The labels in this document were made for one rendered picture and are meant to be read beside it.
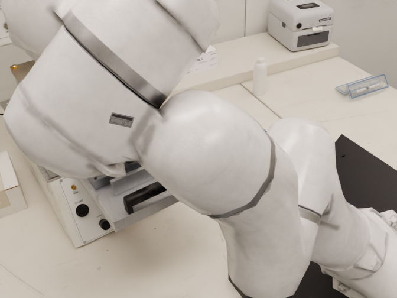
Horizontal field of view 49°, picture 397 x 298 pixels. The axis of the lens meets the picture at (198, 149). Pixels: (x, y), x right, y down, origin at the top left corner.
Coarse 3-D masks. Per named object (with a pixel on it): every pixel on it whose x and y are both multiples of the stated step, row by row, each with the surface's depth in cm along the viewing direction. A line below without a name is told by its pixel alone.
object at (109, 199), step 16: (128, 176) 95; (144, 176) 98; (96, 192) 97; (112, 192) 96; (128, 192) 97; (112, 208) 93; (144, 208) 93; (160, 208) 95; (112, 224) 91; (128, 224) 92
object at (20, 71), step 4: (32, 60) 119; (16, 64) 116; (20, 64) 117; (24, 64) 117; (28, 64) 117; (32, 64) 117; (12, 68) 115; (16, 68) 116; (20, 68) 116; (24, 68) 116; (28, 68) 115; (12, 72) 116; (16, 72) 114; (20, 72) 114; (24, 72) 114; (28, 72) 114; (16, 76) 113; (20, 76) 112; (24, 76) 112; (20, 80) 110
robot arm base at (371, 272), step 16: (368, 208) 78; (368, 224) 72; (384, 224) 76; (384, 240) 73; (368, 256) 70; (384, 256) 72; (336, 272) 73; (352, 272) 72; (368, 272) 72; (384, 272) 72; (336, 288) 84; (352, 288) 76; (368, 288) 73; (384, 288) 72
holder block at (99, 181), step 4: (128, 164) 100; (132, 164) 100; (136, 164) 101; (128, 168) 100; (132, 168) 100; (136, 168) 101; (96, 176) 97; (100, 176) 97; (104, 176) 97; (108, 176) 98; (92, 180) 97; (96, 180) 96; (100, 180) 97; (104, 180) 98; (108, 180) 98; (92, 184) 99; (96, 184) 97; (100, 184) 98; (104, 184) 98; (96, 188) 97
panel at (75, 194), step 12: (60, 180) 108; (72, 180) 110; (72, 192) 110; (84, 192) 112; (72, 204) 110; (84, 204) 112; (72, 216) 111; (84, 216) 112; (96, 216) 114; (84, 228) 113; (96, 228) 114; (84, 240) 113
